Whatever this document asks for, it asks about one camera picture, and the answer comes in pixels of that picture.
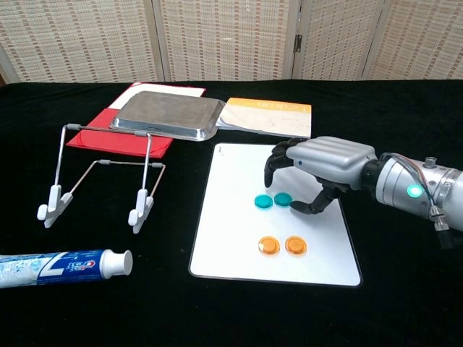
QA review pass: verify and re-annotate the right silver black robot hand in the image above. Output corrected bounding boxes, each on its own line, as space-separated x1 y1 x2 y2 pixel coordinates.
263 136 377 214

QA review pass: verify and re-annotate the orange disc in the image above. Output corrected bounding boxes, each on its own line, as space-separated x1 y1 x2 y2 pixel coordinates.
284 236 307 257
258 236 281 257

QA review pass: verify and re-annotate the orange and white notebook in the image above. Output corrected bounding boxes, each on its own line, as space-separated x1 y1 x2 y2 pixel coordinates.
216 97 313 140

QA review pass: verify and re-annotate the white magnetic board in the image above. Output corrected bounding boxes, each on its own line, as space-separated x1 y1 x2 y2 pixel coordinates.
188 142 362 288

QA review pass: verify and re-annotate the woven folding screen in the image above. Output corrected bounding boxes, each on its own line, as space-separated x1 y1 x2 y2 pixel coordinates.
0 0 463 85

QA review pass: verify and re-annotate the stainless steel tray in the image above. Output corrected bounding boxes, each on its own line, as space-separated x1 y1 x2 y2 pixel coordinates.
109 90 227 142

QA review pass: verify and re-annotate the white paper sheet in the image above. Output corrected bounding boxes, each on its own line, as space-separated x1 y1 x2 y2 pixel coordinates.
108 82 205 109

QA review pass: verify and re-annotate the black tablecloth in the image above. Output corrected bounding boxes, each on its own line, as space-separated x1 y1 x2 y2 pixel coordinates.
0 79 463 347

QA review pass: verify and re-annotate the red paper folder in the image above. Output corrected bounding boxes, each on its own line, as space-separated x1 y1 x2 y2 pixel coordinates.
67 82 207 159

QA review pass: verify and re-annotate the blue white toothpaste tube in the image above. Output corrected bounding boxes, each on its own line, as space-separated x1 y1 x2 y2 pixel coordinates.
0 249 134 289

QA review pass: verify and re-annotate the multicolour wrist cable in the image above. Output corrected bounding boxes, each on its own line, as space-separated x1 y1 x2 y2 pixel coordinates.
383 153 455 250

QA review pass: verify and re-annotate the white wire book stand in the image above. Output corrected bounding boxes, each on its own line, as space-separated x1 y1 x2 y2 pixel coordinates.
36 123 166 235

